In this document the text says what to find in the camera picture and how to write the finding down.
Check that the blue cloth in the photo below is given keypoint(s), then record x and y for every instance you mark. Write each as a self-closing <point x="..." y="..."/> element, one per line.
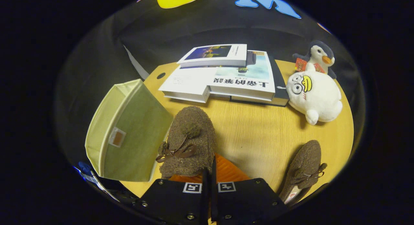
<point x="84" y="168"/>

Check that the black book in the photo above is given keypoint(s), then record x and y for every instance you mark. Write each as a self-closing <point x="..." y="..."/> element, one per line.
<point x="280" y="87"/>

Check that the penguin plush toy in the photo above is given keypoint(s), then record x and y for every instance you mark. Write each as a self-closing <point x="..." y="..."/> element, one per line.
<point x="318" y="55"/>

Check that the book with blue photo cover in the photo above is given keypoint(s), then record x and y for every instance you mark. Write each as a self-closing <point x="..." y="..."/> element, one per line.
<point x="213" y="55"/>

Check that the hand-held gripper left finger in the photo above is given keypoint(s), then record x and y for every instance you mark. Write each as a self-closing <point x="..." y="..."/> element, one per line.
<point x="171" y="199"/>

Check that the white seal plush toy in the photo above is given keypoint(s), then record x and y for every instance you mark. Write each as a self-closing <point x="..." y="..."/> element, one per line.
<point x="315" y="95"/>

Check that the green fabric storage box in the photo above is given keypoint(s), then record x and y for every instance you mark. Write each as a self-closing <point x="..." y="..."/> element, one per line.
<point x="136" y="144"/>

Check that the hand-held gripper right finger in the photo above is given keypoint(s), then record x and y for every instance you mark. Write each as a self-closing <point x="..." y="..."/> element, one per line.
<point x="213" y="189"/>

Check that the book with pale teal cover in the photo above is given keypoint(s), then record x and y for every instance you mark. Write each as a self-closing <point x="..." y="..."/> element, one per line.
<point x="245" y="79"/>

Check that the brown fuzzy shoe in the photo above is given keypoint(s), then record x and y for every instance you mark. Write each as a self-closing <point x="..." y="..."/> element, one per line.
<point x="190" y="137"/>
<point x="305" y="166"/>

